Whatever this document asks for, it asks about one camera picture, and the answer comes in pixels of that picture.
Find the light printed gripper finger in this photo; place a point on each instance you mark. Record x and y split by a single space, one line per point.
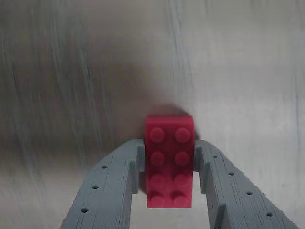
233 202
107 190

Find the red lego block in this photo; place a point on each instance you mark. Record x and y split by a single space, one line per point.
170 167

